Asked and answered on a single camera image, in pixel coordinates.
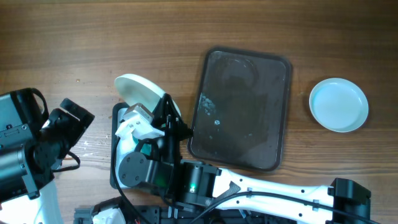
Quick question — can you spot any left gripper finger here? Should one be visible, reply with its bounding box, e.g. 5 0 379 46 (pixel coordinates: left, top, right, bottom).
60 98 95 128
30 88 50 124

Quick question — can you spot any green and yellow sponge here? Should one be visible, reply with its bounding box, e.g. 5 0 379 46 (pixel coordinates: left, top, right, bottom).
134 139 153 156

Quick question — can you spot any white plate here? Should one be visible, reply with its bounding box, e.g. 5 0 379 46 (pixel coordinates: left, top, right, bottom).
308 78 369 133
114 73 166 116

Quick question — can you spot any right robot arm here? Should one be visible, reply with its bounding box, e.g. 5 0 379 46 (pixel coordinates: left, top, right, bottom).
112 94 371 223

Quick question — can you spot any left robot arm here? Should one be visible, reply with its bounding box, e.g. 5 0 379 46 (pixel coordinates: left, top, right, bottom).
1 88 95 223

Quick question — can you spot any black tray with water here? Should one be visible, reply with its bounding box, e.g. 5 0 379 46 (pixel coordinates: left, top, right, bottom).
112 103 138 189

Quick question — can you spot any brown plastic serving tray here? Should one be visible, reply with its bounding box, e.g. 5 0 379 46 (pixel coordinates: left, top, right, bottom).
187 46 292 172

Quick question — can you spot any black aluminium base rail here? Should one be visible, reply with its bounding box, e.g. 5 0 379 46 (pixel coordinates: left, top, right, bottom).
73 197 295 224

